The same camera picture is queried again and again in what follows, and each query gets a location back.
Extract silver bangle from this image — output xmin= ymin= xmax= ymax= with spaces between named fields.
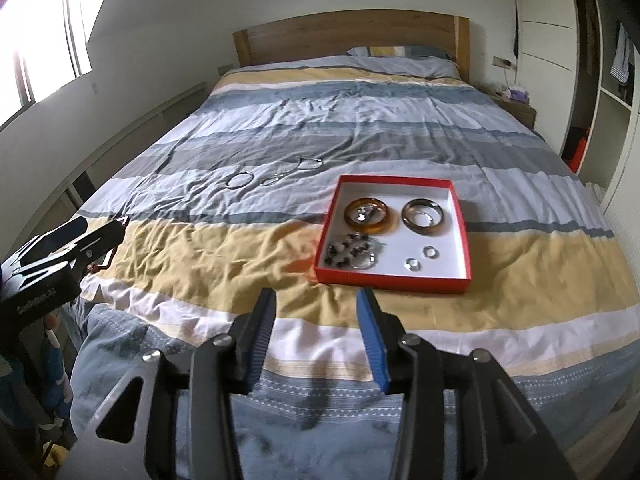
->
xmin=224 ymin=170 xmax=255 ymax=190

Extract silver chain necklace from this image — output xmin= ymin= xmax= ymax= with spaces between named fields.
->
xmin=259 ymin=155 xmax=324 ymax=188

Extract blue gloved left hand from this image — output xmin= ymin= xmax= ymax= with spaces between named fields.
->
xmin=29 ymin=313 xmax=74 ymax=436

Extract amber bangle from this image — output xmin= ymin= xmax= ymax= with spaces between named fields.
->
xmin=343 ymin=197 xmax=390 ymax=234

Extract dark brown bangle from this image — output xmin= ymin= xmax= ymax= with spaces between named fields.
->
xmin=400 ymin=198 xmax=445 ymax=235

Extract striped bed duvet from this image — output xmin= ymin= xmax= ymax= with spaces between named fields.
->
xmin=70 ymin=55 xmax=639 ymax=479

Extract window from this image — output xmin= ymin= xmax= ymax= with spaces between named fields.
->
xmin=1 ymin=0 xmax=104 ymax=127

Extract red bag in wardrobe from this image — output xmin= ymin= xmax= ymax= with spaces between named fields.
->
xmin=562 ymin=129 xmax=589 ymax=174

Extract wooden nightstand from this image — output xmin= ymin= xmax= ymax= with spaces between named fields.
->
xmin=489 ymin=94 xmax=537 ymax=130

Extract purple item on nightstand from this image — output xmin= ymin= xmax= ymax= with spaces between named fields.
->
xmin=506 ymin=87 xmax=529 ymax=103

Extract striped pillow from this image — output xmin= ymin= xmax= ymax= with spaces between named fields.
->
xmin=347 ymin=46 xmax=461 ymax=79

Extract wooden headboard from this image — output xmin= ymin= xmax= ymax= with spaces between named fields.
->
xmin=233 ymin=9 xmax=471 ymax=82

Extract hanging striped shirt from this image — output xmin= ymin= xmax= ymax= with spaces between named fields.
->
xmin=610 ymin=23 xmax=634 ymax=86

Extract white wardrobe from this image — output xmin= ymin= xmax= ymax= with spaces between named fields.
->
xmin=515 ymin=0 xmax=639 ymax=270

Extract dark beaded bracelet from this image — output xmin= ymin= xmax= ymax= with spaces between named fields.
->
xmin=323 ymin=231 xmax=384 ymax=269

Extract wall power socket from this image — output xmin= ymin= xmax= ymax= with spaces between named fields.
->
xmin=492 ymin=56 xmax=513 ymax=70

